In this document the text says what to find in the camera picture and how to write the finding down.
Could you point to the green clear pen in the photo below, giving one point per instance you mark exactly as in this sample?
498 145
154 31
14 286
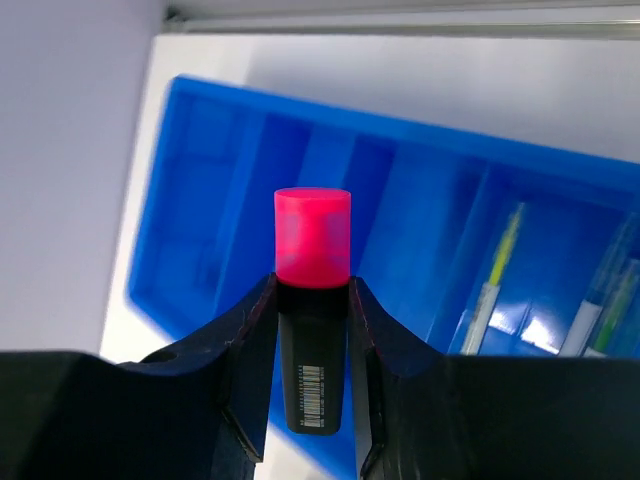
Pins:
618 307

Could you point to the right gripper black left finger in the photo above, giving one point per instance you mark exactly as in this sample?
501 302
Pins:
195 409

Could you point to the blue compartment bin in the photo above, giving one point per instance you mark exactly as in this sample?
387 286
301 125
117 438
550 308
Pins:
428 208

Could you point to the yellow thin highlighter pen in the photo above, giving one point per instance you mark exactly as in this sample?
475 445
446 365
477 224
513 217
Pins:
491 287

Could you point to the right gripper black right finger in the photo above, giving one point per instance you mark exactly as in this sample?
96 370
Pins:
422 414

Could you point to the pink-capped black highlighter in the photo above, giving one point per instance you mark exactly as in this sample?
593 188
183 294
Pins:
312 267

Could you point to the blue clear pen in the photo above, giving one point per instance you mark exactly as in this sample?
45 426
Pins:
603 281

